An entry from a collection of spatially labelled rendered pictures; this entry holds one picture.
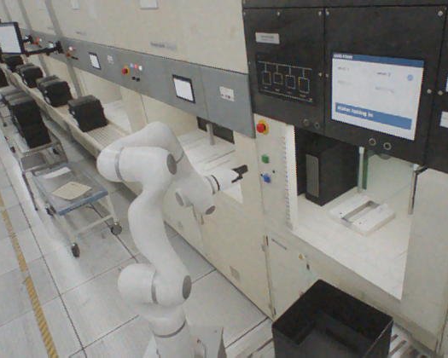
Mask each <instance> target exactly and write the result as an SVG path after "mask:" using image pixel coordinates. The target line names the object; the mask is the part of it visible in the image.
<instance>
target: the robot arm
mask: <svg viewBox="0 0 448 358"><path fill-rule="evenodd" d="M96 167H97V169H98V171H99V173H100V174H101V175H102V176H103V177H104V178H105V179H106V180H110V181H115V182H140V183H141V184H142V185H143V192H142V193H141V194H140V195H139V196H138V197H137V198H135V199H134V201H133V203H132V204H131V206H130V207H129V210H128V220H129V224H130V228H131V234H132V238H133V242H134V244H135V246H136V248H137V249H138V250H139V251H140V252H141V253H142V254H143V255H144V256H145V257H146V258H147V259H148V260H149V261H150V262H151V263H152V264H147V263H134V264H132V265H129V266H127V267H126V268H124V269H122V272H121V274H120V276H119V279H118V289H119V294H120V297H121V298H122V300H123V301H124V302H125V304H126V305H127V306H128V307H130V308H131V309H132V310H133V311H134V312H136V313H137V314H138V315H139V316H142V318H144V319H145V320H147V321H148V324H149V325H150V328H151V331H152V333H153V336H154V339H155V342H156V346H157V347H156V351H155V353H154V358H205V349H204V345H203V342H202V341H201V340H200V339H199V338H198V337H197V336H196V335H194V334H190V331H189V326H188V323H187V321H186V317H185V313H184V309H183V306H182V304H183V303H185V301H186V300H187V298H188V297H189V295H190V294H191V289H192V281H191V277H190V275H189V271H188V270H187V269H186V266H185V265H184V263H183V261H182V260H181V259H180V258H179V257H178V255H177V253H176V252H175V251H174V249H172V246H171V244H170V242H169V239H168V237H167V234H166V230H165V224H164V219H163V214H162V200H163V198H164V196H165V194H166V192H167V190H168V189H169V188H170V186H171V185H172V183H173V181H174V182H175V183H176V184H177V185H178V187H179V189H176V190H175V197H176V199H177V202H178V204H179V205H180V206H181V207H182V208H184V209H185V208H187V207H189V206H191V205H193V206H194V207H195V208H196V210H198V212H199V213H201V214H203V215H209V214H212V213H213V212H214V210H215V208H216V202H215V199H214V198H213V195H214V194H216V193H217V192H218V191H221V190H225V189H230V188H233V187H234V186H236V185H238V184H239V183H240V182H239V180H241V179H243V176H242V174H244V173H246V172H247V165H246V164H244V165H241V166H239V167H238V168H237V167H236V168H234V169H229V168H227V167H225V168H223V169H221V170H218V171H216V172H213V173H212V174H211V175H205V176H204V177H200V175H199V174H198V173H197V172H196V171H195V168H194V167H193V165H192V164H191V163H190V162H189V159H188V158H187V155H186V153H185V151H184V150H183V148H182V147H181V146H180V144H179V142H178V139H177V138H176V136H175V134H174V133H173V131H172V129H170V128H169V126H168V125H167V124H165V123H163V122H160V121H154V122H151V123H150V124H148V125H147V126H145V127H144V128H142V129H141V130H139V131H138V132H136V133H134V134H132V135H130V136H124V137H122V138H120V139H118V140H117V141H115V142H113V143H111V144H110V145H107V146H106V147H105V149H104V150H103V151H102V152H101V153H100V154H99V156H98V158H97V161H96Z"/></svg>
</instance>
